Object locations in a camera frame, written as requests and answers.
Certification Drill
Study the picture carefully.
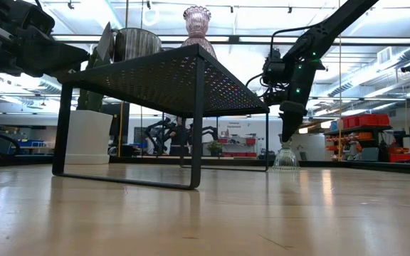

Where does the green cactus plant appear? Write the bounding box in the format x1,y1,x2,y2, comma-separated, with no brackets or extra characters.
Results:
75,46,106,113

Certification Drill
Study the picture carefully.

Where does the yellow pole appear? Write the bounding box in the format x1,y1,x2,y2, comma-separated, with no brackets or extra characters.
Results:
117,101,125,158

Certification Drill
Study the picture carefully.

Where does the black perforated metal shelf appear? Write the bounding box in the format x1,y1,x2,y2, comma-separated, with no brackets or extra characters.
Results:
51,43,270,191

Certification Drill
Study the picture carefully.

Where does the black hanging camera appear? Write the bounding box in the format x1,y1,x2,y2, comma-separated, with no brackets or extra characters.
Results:
261,48,288,75

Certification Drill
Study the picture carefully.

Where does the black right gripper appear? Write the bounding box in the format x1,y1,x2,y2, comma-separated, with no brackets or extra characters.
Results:
263,65,325,143

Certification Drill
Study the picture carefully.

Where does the clear glass vase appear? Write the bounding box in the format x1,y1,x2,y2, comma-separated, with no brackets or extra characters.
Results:
271,137,301,171

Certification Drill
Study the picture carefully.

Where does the small potted plant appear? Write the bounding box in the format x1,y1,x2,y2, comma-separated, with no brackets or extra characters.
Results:
206,140,224,158

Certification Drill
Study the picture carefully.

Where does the white hexagonal plant pot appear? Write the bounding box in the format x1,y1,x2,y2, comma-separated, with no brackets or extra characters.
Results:
64,109,114,166

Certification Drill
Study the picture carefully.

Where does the shelf with red bins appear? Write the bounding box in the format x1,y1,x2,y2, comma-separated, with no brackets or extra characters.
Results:
221,137,258,158

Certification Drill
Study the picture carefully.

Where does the pink ribbed glass candle holder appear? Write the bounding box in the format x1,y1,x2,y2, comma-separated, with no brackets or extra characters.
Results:
180,5,217,58

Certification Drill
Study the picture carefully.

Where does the orange storage bin rack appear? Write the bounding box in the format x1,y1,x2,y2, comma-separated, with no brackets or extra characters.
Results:
324,112,410,164

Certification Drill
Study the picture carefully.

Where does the person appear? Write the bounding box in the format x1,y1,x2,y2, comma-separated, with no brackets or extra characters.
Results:
169,116,191,156

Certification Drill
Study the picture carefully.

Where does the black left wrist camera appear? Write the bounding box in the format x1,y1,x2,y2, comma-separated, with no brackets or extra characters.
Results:
18,0,56,36

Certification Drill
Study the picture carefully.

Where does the metal scented candle tin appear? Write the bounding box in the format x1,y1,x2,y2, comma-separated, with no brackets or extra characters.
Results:
96,21,162,64

